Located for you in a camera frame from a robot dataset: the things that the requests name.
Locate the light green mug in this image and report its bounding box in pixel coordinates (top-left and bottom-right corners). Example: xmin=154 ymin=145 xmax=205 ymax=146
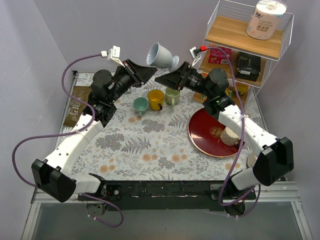
xmin=164 ymin=87 xmax=181 ymax=107

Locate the white footed cup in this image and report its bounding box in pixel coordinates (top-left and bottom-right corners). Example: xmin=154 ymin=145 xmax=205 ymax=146
xmin=146 ymin=42 xmax=180 ymax=72

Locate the yellow enamel mug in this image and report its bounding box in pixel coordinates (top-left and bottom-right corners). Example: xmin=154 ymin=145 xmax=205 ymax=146
xmin=147 ymin=89 xmax=165 ymax=111

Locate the teal mug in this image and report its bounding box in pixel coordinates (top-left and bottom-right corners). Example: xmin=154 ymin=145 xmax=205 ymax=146
xmin=133 ymin=97 xmax=149 ymax=117

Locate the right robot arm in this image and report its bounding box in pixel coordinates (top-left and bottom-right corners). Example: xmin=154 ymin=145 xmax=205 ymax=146
xmin=155 ymin=62 xmax=294 ymax=199

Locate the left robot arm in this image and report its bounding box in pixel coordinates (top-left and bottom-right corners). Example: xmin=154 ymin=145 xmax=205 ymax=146
xmin=31 ymin=59 xmax=157 ymax=203

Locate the beige ribbed mug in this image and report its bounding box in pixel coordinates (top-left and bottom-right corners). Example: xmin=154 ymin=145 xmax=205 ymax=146
xmin=220 ymin=127 xmax=240 ymax=146

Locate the orange sponge pack upper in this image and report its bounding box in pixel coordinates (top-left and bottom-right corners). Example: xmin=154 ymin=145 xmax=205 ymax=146
xmin=225 ymin=82 xmax=250 ymax=98

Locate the orange pink box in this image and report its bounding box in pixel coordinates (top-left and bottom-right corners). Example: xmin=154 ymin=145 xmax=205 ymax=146
xmin=208 ymin=46 xmax=232 ymax=65

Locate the brown coffee bag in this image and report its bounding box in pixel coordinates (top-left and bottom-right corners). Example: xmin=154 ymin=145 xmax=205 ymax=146
xmin=63 ymin=86 xmax=92 ymax=128

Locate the black box on shelf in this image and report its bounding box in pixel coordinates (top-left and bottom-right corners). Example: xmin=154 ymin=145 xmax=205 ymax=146
xmin=235 ymin=52 xmax=261 ymax=82

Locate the red round tray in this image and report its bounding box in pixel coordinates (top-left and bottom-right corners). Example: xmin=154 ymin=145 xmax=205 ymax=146
xmin=188 ymin=108 xmax=239 ymax=158

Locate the floral table mat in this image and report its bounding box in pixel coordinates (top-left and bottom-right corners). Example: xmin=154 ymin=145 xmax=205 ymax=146
xmin=70 ymin=80 xmax=252 ymax=181

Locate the toilet paper roll on shelf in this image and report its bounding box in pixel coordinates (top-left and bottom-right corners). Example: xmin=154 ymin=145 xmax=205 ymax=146
xmin=246 ymin=0 xmax=287 ymax=40

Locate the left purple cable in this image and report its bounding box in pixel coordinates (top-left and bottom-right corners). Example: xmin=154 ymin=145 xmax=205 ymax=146
xmin=11 ymin=51 xmax=125 ymax=228

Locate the white wire shelf rack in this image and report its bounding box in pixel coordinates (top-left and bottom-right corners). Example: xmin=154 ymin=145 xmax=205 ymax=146
xmin=192 ymin=0 xmax=295 ymax=107

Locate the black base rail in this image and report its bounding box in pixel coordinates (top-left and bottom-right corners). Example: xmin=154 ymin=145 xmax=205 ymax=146
xmin=74 ymin=180 xmax=256 ymax=212

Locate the aluminium frame rail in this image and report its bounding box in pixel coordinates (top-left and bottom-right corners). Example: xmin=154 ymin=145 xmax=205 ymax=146
xmin=22 ymin=181 xmax=312 ymax=240

